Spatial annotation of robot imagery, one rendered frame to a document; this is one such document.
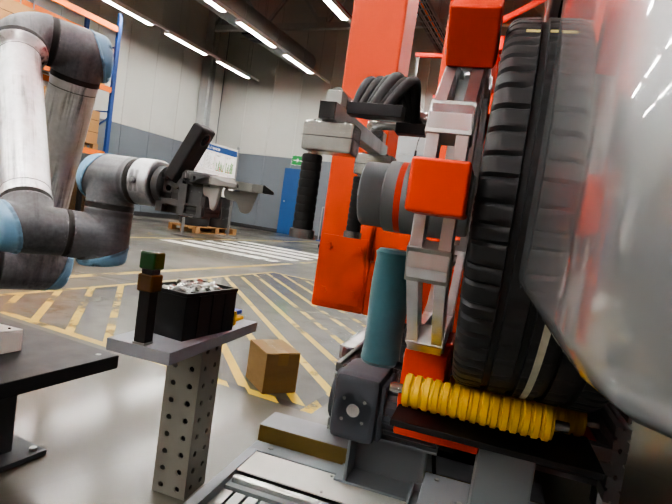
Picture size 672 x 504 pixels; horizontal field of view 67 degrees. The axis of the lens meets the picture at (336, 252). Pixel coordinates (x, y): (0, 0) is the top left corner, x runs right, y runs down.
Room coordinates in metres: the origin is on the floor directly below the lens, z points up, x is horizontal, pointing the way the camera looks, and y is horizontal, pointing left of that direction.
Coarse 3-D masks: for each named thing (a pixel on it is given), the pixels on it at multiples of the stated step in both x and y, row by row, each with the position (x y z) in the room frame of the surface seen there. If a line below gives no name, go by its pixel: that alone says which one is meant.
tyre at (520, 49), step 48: (528, 48) 0.71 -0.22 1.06; (528, 96) 0.66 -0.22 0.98; (528, 144) 0.65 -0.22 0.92; (480, 192) 0.65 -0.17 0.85; (528, 192) 0.63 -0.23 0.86; (480, 240) 0.65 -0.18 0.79; (480, 288) 0.66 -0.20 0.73; (480, 336) 0.70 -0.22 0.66; (528, 336) 0.68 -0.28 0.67; (480, 384) 0.81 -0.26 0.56; (576, 384) 0.71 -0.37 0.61
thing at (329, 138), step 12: (312, 120) 0.86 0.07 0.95; (312, 132) 0.86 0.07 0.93; (324, 132) 0.85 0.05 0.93; (336, 132) 0.85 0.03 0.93; (348, 132) 0.84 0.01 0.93; (360, 132) 0.88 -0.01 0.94; (312, 144) 0.86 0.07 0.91; (324, 144) 0.85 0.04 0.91; (336, 144) 0.85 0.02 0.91; (348, 144) 0.84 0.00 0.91; (348, 156) 0.88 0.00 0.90
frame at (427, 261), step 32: (448, 96) 0.76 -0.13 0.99; (480, 96) 0.81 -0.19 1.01; (448, 128) 0.72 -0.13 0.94; (480, 128) 1.11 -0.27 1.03; (480, 160) 1.17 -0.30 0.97; (416, 224) 0.73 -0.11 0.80; (448, 224) 0.72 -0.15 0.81; (416, 256) 0.73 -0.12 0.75; (448, 256) 0.71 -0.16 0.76; (416, 288) 0.76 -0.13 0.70; (448, 288) 0.78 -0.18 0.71; (416, 320) 0.81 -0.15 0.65; (448, 320) 1.00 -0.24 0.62
